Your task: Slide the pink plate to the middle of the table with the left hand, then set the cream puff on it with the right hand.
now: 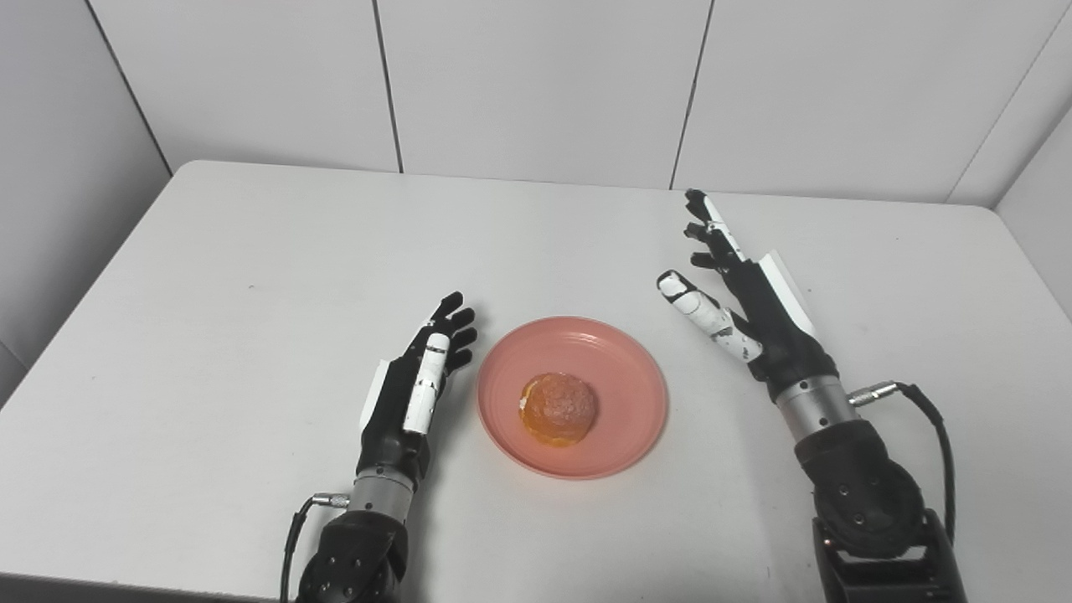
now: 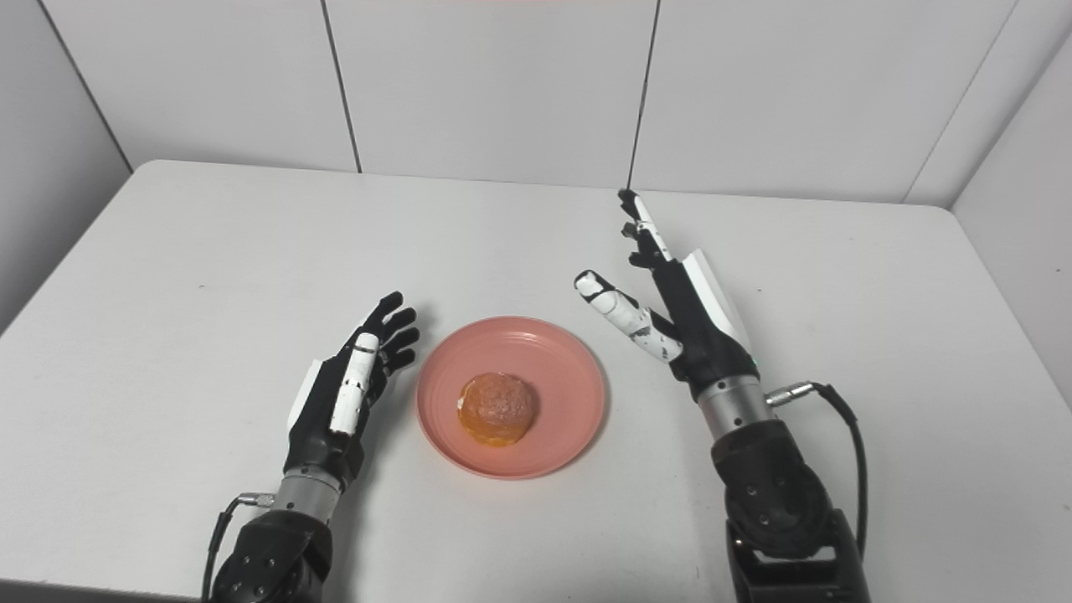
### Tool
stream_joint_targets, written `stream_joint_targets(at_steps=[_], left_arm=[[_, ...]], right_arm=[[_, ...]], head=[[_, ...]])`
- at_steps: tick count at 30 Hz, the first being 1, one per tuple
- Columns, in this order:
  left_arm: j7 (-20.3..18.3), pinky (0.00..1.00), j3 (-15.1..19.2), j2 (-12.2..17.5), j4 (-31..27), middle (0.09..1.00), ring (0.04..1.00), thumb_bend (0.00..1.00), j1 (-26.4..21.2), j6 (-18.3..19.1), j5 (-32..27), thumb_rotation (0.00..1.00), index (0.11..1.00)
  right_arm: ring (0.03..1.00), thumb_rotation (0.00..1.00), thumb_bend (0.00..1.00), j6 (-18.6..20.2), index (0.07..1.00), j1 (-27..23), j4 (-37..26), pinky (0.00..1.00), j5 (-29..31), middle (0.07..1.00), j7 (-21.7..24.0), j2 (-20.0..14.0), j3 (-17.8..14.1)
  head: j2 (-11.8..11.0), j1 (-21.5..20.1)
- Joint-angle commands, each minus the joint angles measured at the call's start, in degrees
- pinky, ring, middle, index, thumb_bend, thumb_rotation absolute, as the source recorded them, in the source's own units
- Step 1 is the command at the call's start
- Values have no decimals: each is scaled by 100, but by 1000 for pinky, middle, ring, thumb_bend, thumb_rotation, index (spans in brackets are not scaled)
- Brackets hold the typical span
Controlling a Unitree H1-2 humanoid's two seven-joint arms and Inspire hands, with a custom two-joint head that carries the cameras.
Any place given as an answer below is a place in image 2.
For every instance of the orange cream puff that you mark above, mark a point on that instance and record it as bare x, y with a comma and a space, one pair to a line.
497, 408

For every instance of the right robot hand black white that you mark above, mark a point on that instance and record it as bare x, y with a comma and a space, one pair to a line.
687, 322

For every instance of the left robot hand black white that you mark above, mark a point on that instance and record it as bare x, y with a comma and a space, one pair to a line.
339, 398

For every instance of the pink round plate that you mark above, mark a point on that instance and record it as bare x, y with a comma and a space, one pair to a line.
512, 397

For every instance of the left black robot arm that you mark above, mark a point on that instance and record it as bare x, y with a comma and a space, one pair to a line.
276, 544

